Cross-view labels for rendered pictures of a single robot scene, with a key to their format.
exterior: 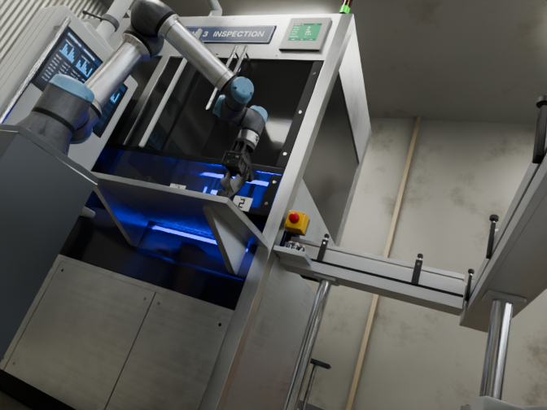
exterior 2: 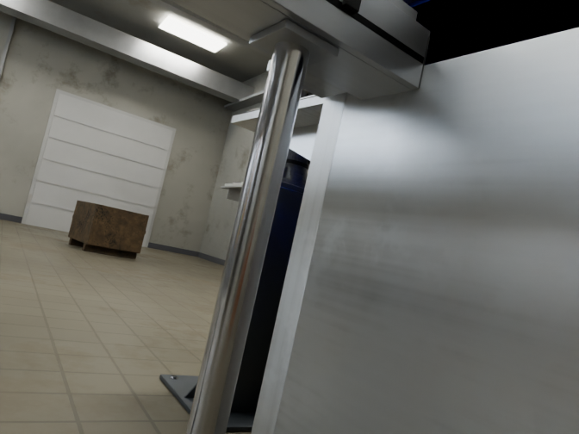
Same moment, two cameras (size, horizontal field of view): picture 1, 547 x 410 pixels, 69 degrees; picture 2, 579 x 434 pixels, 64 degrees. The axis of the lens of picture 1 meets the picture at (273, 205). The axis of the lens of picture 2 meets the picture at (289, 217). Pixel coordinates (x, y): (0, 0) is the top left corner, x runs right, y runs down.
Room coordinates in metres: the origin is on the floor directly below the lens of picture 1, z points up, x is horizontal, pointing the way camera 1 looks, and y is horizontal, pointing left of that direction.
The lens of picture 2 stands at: (1.91, -0.81, 0.56)
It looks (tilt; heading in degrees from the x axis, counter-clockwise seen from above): 4 degrees up; 119
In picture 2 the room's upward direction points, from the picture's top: 12 degrees clockwise
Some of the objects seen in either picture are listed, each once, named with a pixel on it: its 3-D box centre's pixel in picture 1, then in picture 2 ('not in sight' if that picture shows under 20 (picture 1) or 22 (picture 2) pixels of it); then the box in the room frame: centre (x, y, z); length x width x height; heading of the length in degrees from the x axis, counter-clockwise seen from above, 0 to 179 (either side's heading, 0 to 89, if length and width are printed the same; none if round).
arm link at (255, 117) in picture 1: (253, 122); not in sight; (1.31, 0.17, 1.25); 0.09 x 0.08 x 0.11; 105
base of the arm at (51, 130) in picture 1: (45, 135); (289, 176); (1.04, 0.65, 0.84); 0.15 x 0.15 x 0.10
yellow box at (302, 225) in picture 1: (297, 223); not in sight; (1.50, -0.11, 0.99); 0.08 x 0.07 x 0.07; 155
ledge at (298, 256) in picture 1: (294, 256); (320, 72); (1.53, -0.14, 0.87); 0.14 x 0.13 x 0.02; 155
